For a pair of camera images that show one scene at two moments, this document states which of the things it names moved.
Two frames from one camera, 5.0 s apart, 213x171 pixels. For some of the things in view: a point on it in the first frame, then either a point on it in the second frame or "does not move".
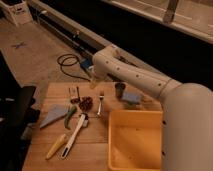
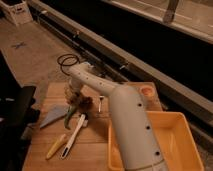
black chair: (17, 117) does not move
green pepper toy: (69, 117) does not move
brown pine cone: (86, 103) does not move
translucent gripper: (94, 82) -> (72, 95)
